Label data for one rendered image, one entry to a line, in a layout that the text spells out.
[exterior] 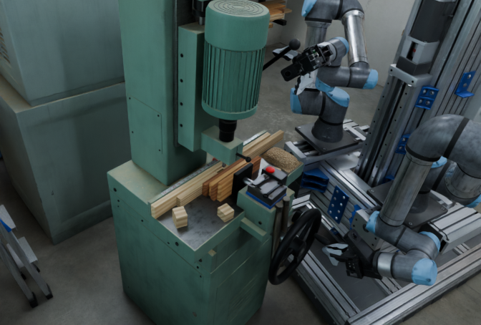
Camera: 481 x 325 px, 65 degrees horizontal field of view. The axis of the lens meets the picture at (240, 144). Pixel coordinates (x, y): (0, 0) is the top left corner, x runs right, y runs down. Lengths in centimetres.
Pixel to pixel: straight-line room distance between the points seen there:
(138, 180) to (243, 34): 76
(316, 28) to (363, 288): 126
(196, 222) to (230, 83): 45
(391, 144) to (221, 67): 89
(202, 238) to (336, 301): 97
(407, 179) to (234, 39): 63
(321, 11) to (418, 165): 81
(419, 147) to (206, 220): 66
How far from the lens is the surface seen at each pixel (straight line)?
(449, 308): 250
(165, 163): 140
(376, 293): 208
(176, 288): 160
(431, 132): 110
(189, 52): 115
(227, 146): 123
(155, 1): 115
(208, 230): 119
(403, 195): 122
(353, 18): 166
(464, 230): 179
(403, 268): 125
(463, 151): 109
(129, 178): 152
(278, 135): 156
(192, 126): 126
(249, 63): 106
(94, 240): 240
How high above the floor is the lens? 179
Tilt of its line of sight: 35 degrees down
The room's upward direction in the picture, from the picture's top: 7 degrees clockwise
